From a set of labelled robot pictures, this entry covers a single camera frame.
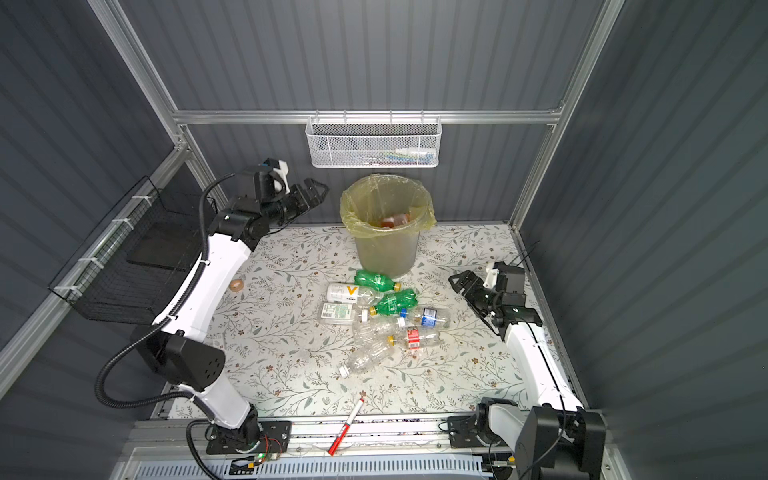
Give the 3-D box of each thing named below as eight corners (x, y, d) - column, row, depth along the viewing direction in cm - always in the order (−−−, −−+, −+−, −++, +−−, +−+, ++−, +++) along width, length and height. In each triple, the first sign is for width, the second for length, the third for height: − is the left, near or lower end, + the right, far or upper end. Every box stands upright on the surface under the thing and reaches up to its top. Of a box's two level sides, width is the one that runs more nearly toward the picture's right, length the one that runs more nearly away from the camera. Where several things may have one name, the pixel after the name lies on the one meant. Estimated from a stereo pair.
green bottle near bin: (354, 283, 104) (353, 276, 101) (362, 272, 107) (361, 265, 104) (394, 300, 100) (394, 293, 96) (401, 288, 103) (401, 281, 99)
